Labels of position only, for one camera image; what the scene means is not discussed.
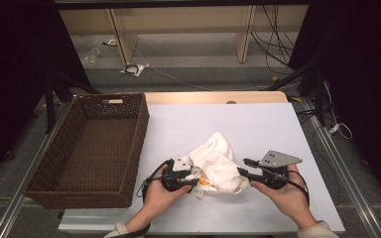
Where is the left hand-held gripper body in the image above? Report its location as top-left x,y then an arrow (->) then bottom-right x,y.
161,156 -> 192,192

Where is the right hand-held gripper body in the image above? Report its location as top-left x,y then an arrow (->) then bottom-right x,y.
258,150 -> 303,190

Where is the white baby shirt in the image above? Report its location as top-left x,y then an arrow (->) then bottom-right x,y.
182,132 -> 250,198

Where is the brown woven basket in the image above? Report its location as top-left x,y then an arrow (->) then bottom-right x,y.
23,92 -> 151,210

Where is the person's left hand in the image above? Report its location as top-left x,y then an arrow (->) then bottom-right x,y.
133,166 -> 193,223

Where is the person's right hand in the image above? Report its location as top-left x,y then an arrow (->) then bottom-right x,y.
250,164 -> 318,229

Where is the white table sheet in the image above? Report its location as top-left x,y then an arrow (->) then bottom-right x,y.
58,102 -> 345,233

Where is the black metal stand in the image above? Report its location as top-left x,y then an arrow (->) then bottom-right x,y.
267,56 -> 327,127
43,67 -> 102,134

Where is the black curtain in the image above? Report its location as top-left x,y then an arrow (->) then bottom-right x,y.
0,0 -> 93,186
288,0 -> 381,212

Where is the clear plastic bag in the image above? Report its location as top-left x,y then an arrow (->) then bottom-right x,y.
80,47 -> 101,65

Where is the beige wooden shelf unit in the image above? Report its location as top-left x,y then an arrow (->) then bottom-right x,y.
59,4 -> 310,65

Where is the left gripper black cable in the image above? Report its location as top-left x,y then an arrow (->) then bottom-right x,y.
112,158 -> 175,238

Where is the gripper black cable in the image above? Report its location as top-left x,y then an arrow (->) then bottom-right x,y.
287,170 -> 311,207
112,158 -> 175,238

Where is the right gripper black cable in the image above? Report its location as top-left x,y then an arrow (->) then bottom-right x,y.
287,170 -> 311,207

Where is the white adapter with cable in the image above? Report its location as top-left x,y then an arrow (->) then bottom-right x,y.
322,80 -> 354,141

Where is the aluminium rail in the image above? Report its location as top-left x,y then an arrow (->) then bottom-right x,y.
0,102 -> 77,238
302,97 -> 381,238

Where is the thin white floor cable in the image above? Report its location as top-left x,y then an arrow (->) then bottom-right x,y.
128,39 -> 279,92

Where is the plastic bag with black cable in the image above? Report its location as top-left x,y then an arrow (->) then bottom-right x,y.
120,62 -> 146,77

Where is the black cable bundle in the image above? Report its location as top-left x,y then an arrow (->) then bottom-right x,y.
249,4 -> 300,76

